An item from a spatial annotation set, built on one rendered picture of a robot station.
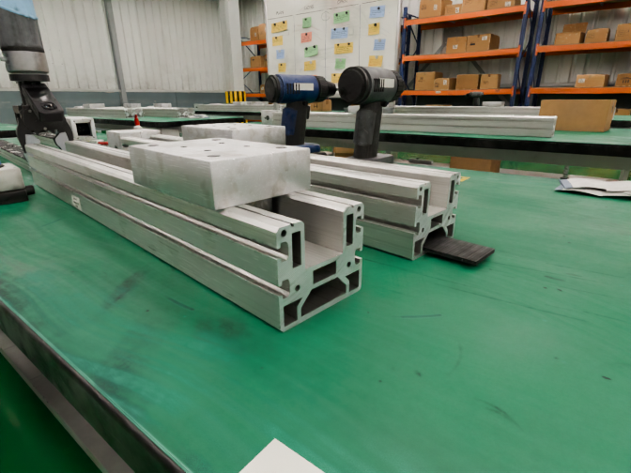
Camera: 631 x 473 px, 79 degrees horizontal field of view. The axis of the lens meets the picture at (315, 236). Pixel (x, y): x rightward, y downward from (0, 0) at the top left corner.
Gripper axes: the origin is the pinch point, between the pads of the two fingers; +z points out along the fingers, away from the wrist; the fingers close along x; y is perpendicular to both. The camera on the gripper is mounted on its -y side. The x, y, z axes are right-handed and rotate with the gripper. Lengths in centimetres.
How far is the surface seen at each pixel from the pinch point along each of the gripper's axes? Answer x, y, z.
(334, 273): -1, -84, -1
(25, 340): 19, -68, 4
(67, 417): 11, -9, 58
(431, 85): -925, 408, -40
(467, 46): -929, 329, -123
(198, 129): -13.4, -42.4, -10.0
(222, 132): -13, -50, -10
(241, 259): 5, -80, -3
